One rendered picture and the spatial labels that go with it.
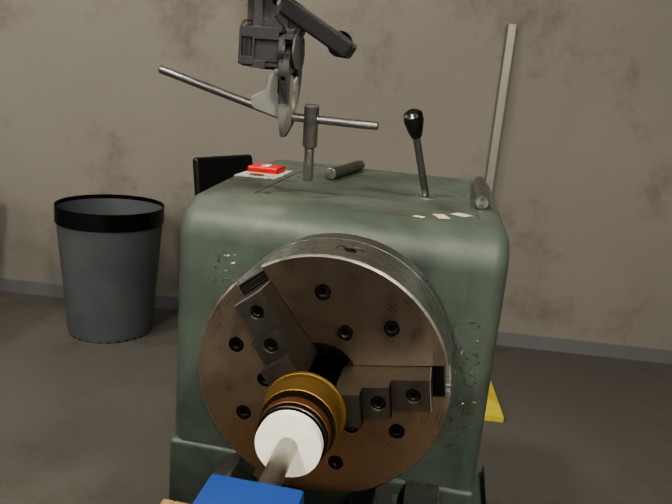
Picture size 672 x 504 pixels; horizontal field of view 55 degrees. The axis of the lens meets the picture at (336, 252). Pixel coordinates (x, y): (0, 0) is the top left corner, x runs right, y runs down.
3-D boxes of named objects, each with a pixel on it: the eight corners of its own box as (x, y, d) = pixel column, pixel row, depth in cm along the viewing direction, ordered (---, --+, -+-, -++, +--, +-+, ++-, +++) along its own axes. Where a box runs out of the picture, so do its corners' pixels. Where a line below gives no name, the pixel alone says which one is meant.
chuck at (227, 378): (208, 423, 93) (240, 214, 85) (421, 482, 89) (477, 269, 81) (182, 456, 84) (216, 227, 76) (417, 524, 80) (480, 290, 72)
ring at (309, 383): (273, 355, 73) (248, 390, 64) (354, 367, 71) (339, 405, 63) (269, 429, 75) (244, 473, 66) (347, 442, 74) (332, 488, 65)
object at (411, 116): (402, 137, 104) (405, 107, 103) (422, 139, 104) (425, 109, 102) (400, 139, 100) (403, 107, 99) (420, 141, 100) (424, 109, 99)
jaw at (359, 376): (347, 351, 80) (444, 351, 78) (350, 388, 81) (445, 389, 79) (331, 389, 70) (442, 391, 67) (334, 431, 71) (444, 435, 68)
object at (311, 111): (316, 179, 99) (320, 104, 95) (313, 183, 97) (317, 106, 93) (302, 177, 100) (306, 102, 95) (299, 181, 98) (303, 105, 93)
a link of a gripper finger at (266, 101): (252, 133, 97) (255, 70, 94) (290, 137, 96) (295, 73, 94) (246, 134, 94) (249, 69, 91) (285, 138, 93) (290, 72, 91)
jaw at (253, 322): (295, 358, 82) (242, 281, 80) (327, 340, 80) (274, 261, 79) (271, 397, 71) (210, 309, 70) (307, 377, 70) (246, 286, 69)
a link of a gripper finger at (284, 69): (281, 103, 95) (285, 42, 93) (293, 104, 95) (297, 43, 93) (273, 103, 91) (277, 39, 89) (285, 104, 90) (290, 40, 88)
